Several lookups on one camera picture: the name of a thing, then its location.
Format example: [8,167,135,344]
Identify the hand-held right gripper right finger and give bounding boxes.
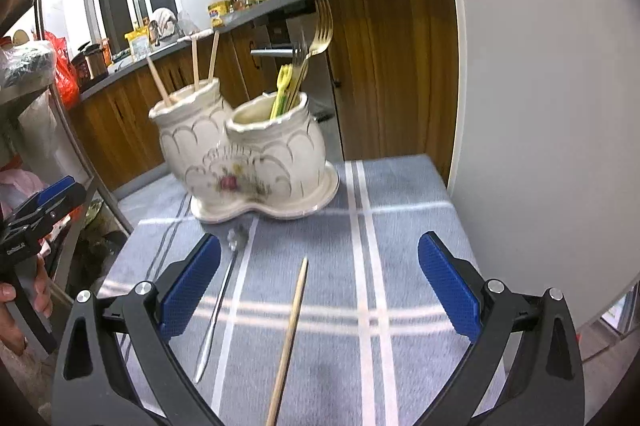
[415,231,587,426]

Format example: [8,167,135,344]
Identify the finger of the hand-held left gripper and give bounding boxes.
[12,176,89,234]

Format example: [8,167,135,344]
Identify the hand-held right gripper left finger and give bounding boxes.
[52,233,226,426]

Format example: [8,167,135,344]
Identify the white ceramic floral utensil holder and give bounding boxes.
[149,77,340,224]

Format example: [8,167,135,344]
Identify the yellow green plastic utensils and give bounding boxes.
[270,65,291,120]

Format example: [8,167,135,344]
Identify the person's left hand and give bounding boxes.
[0,256,54,354]

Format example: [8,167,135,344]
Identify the silver metal spoon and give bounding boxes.
[194,226,250,383]

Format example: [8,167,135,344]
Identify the pink cloth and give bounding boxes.
[0,168,47,209]

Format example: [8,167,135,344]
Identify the grey plaid tablecloth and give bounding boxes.
[97,154,507,426]

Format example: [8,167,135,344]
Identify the metal shelf rack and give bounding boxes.
[0,0,134,307]

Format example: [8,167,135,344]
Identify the red plastic bag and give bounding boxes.
[45,31,82,108]

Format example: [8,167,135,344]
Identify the clear bag of goods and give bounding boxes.
[0,40,57,93]

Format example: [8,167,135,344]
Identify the brown electric cooker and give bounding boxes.
[71,41,109,80]

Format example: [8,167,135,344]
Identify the yellow packet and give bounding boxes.
[124,28,152,58]

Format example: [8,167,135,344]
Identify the white towel on faucet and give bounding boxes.
[152,7,177,38]

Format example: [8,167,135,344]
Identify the white cloth on counter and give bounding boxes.
[177,28,214,45]

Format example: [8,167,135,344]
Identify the stainless steel oven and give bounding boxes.
[249,13,347,163]

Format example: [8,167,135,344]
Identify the wooden base cabinets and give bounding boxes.
[67,0,459,193]

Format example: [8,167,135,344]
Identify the dark metal fork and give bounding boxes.
[289,40,309,104]

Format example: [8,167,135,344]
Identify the row of condiment bottles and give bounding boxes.
[207,0,274,28]

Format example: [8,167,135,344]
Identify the gold metal fork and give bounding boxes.
[294,0,335,102]

